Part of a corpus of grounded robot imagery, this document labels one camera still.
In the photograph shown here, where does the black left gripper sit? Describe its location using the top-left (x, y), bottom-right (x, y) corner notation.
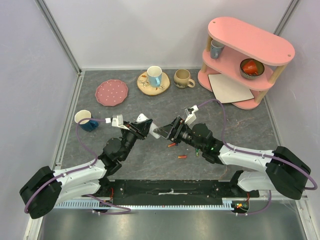
top-left (120, 118), bottom-right (154, 161)

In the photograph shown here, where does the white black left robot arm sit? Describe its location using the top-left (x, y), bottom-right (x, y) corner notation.
top-left (19, 115), bottom-right (153, 219)

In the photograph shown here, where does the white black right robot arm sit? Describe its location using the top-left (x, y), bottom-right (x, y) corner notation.
top-left (154, 117), bottom-right (311, 200)

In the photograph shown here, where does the pink dotted plate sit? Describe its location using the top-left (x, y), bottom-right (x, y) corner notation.
top-left (95, 79), bottom-right (129, 107)

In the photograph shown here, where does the beige floral saucer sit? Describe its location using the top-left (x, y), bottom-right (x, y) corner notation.
top-left (136, 70), bottom-right (171, 96)

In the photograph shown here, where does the dark blue mug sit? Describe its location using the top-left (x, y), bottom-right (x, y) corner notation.
top-left (74, 109), bottom-right (99, 132)

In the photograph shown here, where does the beige ceramic mug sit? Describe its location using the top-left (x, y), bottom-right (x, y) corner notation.
top-left (173, 69), bottom-right (196, 89)

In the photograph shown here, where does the light blue mug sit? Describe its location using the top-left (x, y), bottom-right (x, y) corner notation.
top-left (147, 66), bottom-right (163, 88)

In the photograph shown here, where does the white square mat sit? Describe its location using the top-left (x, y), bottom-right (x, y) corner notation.
top-left (208, 74), bottom-right (254, 104)

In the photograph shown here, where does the grey blue shelf mug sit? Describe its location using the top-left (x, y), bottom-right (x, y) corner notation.
top-left (210, 39), bottom-right (225, 59)

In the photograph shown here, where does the red cup in bowl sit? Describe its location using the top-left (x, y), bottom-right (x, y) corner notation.
top-left (242, 60), bottom-right (258, 75)

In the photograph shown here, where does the pink three-tier shelf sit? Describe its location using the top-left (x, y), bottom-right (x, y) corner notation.
top-left (197, 16), bottom-right (295, 110)

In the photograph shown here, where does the patterned dark bowl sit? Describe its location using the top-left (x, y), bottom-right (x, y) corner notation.
top-left (239, 58), bottom-right (265, 80)

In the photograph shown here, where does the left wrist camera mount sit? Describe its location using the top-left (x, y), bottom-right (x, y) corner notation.
top-left (104, 114), bottom-right (124, 128)

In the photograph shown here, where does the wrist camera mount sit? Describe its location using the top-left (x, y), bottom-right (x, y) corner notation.
top-left (104, 114), bottom-right (124, 128)
top-left (184, 105), bottom-right (199, 126)

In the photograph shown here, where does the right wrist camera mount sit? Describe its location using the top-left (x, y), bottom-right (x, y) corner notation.
top-left (184, 105), bottom-right (199, 126)

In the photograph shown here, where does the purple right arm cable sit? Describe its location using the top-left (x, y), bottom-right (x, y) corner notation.
top-left (197, 99), bottom-right (318, 217)

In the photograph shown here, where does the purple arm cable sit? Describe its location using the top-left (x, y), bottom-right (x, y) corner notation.
top-left (23, 117), bottom-right (132, 216)
top-left (197, 99), bottom-right (318, 217)

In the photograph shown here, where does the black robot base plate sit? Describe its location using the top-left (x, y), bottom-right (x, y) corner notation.
top-left (94, 179), bottom-right (260, 206)

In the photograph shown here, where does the left aluminium frame post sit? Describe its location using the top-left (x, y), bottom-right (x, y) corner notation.
top-left (34, 0), bottom-right (83, 75)

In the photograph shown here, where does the aluminium frame post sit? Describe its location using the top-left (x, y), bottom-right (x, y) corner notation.
top-left (34, 0), bottom-right (83, 75)
top-left (273, 0), bottom-right (300, 36)

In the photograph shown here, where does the white slotted cable duct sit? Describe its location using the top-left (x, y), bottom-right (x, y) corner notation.
top-left (54, 198), bottom-right (249, 212)

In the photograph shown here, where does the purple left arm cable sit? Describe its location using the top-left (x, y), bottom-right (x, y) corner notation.
top-left (23, 117), bottom-right (132, 216)

